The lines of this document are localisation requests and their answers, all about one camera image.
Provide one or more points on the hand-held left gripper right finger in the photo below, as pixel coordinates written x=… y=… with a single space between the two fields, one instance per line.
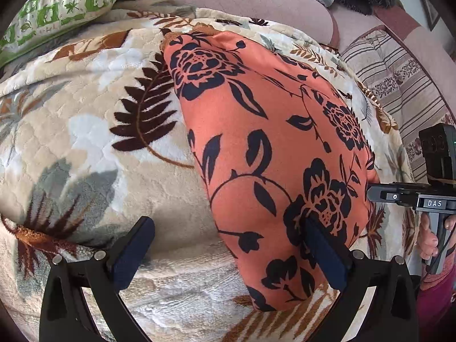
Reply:
x=326 y=256

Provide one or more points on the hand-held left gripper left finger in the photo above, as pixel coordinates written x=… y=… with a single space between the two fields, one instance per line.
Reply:
x=133 y=253

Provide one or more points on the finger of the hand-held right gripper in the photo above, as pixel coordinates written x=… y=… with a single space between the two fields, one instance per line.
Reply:
x=392 y=194

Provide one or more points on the orange floral cloth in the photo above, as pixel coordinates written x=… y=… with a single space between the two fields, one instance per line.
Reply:
x=249 y=149

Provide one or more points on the person's right forearm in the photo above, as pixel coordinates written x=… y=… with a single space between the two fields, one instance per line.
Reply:
x=434 y=310

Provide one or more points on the person's right hand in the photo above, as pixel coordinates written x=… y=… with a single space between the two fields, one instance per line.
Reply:
x=429 y=242

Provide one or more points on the striped beige cushion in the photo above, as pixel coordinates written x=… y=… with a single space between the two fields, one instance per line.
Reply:
x=392 y=78

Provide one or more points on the leaf-print fleece blanket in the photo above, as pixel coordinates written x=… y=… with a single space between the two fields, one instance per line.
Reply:
x=89 y=142

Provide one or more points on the green patterned pillow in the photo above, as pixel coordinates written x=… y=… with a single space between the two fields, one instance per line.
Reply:
x=60 y=7

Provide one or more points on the framed wall picture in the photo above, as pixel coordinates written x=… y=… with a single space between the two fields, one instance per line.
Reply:
x=431 y=12

